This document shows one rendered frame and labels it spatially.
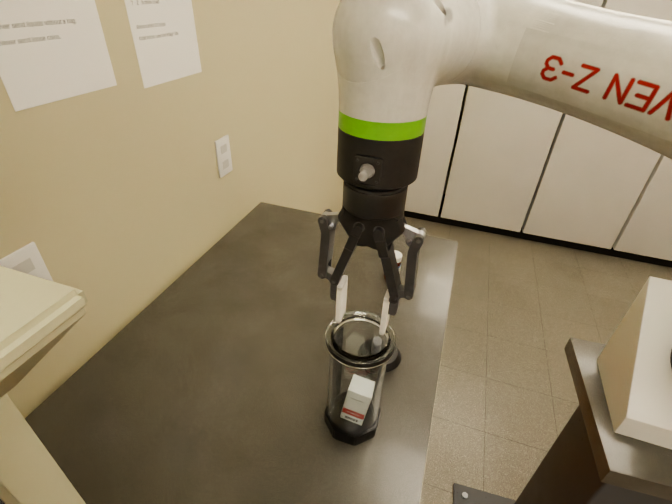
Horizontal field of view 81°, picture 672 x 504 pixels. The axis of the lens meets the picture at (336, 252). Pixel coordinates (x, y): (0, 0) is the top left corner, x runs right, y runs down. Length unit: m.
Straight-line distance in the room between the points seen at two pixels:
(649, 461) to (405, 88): 0.78
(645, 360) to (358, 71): 0.74
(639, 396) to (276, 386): 0.67
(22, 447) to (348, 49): 0.39
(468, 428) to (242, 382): 1.33
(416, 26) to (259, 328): 0.73
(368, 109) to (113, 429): 0.70
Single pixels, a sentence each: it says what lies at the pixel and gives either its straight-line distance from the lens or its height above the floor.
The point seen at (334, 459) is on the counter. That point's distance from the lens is 0.76.
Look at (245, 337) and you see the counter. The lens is 0.93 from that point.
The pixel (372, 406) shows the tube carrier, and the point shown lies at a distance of 0.69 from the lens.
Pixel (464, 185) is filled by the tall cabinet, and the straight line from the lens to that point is 3.13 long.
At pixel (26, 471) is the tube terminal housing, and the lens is 0.38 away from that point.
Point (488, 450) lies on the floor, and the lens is 1.97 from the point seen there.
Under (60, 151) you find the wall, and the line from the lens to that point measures 0.87.
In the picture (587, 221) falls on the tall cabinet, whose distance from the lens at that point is 3.32.
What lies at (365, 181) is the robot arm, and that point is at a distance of 0.42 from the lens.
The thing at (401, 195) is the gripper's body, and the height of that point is 1.42.
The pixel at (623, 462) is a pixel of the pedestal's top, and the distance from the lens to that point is 0.92.
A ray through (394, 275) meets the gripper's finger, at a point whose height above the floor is 1.30.
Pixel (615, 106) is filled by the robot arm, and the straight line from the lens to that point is 0.42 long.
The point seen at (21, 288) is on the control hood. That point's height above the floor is 1.51.
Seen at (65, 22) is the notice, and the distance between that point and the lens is 0.89.
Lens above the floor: 1.61
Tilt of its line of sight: 35 degrees down
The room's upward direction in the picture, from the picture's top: 3 degrees clockwise
